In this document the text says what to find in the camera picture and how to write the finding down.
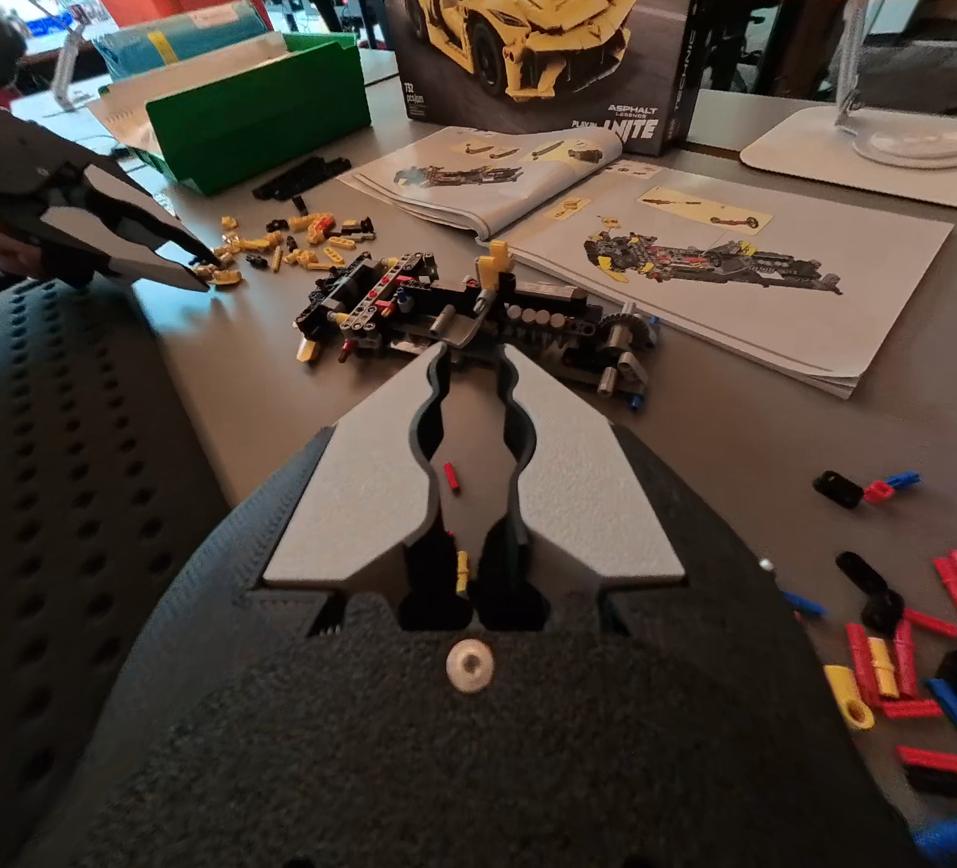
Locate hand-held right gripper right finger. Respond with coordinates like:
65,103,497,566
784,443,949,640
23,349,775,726
477,345,689,633

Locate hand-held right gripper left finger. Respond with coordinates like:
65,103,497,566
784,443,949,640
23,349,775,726
262,342,474,633

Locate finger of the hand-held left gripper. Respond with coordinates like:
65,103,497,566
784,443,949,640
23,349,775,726
81,163,223,267
39,205,212,295

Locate pile of yellow lego pieces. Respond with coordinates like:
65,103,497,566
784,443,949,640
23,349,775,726
196,210,378,286

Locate lego car chassis model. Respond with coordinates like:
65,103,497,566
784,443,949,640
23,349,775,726
294,240,662,412

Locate black lego beams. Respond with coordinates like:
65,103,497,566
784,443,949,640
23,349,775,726
252,155,354,204

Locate open lego instruction booklet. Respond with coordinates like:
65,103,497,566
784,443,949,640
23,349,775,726
336,127,954,400

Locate lego set box yellow car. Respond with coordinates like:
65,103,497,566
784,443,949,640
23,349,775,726
366,0,730,157

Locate person's left hand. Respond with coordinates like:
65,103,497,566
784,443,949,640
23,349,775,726
0,233,44,279

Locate green cardboard box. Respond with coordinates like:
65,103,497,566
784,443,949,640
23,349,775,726
86,31,372,198

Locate light blue plastic box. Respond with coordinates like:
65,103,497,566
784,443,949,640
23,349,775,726
90,0,270,80

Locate black perforated chair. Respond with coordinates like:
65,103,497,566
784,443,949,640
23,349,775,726
0,278,233,847

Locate pile of red blue pins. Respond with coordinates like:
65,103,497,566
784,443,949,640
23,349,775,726
781,468,957,868

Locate white monitor stand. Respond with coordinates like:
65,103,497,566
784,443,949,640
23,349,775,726
740,0,957,207

